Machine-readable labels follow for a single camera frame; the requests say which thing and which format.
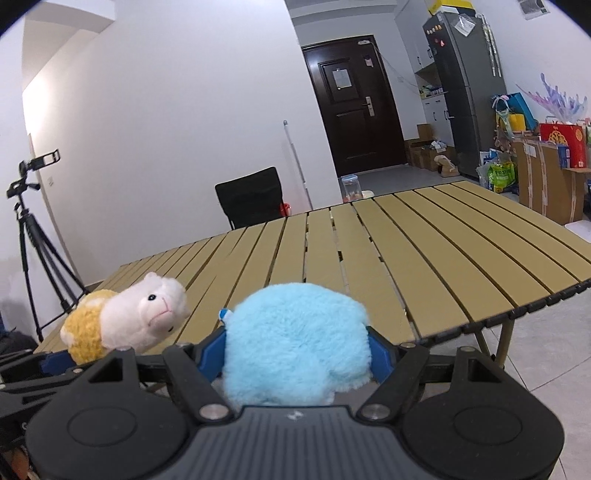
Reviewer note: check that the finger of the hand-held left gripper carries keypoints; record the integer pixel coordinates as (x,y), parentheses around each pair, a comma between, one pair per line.
(57,362)
(41,385)

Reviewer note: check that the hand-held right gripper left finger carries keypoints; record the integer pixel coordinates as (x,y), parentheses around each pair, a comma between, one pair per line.
(214,353)

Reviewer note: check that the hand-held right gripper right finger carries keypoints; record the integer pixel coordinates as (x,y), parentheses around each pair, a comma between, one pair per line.
(377,355)

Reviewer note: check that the light blue plush mitt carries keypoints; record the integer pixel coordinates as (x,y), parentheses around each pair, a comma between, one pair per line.
(295,341)

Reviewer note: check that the yellow white alpaca plush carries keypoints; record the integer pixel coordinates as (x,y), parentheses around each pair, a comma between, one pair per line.
(138,314)

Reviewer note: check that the tan folding camping table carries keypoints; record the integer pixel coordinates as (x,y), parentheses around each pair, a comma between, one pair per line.
(415,258)

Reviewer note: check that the black folding chair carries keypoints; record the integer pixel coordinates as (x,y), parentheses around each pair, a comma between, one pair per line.
(249,198)

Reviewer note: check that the clear plastic jar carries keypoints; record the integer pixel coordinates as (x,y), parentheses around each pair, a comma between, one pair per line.
(351,189)

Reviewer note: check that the white mop pole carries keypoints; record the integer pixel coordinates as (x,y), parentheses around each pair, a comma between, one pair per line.
(298,166)

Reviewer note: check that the small cardboard box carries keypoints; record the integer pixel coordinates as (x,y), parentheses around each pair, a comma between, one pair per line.
(420,152)

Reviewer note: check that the green printed bag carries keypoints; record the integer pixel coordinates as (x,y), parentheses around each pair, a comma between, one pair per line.
(502,177)

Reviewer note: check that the dark brown door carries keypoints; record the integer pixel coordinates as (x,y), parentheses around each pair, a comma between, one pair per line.
(364,138)

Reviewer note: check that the large cardboard box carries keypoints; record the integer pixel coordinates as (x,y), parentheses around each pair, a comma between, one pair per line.
(540,184)

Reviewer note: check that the white floor scale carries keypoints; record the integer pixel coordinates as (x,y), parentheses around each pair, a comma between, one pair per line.
(579,230)

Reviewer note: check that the white base cabinet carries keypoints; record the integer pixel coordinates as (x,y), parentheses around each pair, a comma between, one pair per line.
(438,122)

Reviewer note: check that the grey refrigerator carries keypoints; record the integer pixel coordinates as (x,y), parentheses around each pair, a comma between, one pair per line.
(466,106)

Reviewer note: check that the yellow gift bag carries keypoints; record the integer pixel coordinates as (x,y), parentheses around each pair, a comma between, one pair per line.
(512,122)

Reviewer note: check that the white paper sheet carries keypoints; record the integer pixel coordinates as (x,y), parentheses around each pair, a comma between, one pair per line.
(342,79)

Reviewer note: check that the red gift box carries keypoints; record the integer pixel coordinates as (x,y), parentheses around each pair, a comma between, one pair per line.
(563,145)

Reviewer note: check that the blue gift bag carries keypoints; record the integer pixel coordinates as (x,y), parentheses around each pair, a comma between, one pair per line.
(521,108)

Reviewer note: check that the white hangers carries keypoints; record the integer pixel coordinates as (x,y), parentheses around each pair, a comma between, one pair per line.
(491,46)

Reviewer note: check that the clear plastic pouch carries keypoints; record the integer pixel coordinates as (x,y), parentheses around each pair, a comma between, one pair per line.
(465,26)

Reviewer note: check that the yellow flat box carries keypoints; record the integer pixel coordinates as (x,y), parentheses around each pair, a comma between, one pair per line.
(450,6)

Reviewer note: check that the white electrical panel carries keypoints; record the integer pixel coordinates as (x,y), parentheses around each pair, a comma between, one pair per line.
(533,7)

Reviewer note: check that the black camera tripod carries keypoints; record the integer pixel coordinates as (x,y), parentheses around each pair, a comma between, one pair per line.
(41,258)

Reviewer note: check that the purple coral wall decoration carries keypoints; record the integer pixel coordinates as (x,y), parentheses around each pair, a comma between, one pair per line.
(554,99)

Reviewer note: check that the white wall cabinet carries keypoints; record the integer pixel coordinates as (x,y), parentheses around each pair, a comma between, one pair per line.
(413,37)

